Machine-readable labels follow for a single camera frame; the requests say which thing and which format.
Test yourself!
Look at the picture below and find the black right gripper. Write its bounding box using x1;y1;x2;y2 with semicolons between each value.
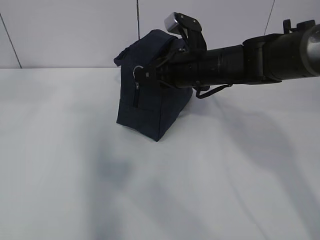
136;48;191;90

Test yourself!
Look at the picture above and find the silver zipper pull ring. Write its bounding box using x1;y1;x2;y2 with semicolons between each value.
132;64;145;88

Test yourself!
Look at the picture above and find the dark navy lunch bag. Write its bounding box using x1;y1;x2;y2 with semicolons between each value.
113;29;193;142

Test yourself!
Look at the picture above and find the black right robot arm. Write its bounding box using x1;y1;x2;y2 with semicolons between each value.
133;19;320;92

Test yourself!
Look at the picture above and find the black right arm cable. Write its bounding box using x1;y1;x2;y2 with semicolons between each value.
195;83;233;99

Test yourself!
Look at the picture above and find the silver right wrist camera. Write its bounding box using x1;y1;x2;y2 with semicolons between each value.
164;12;207;51

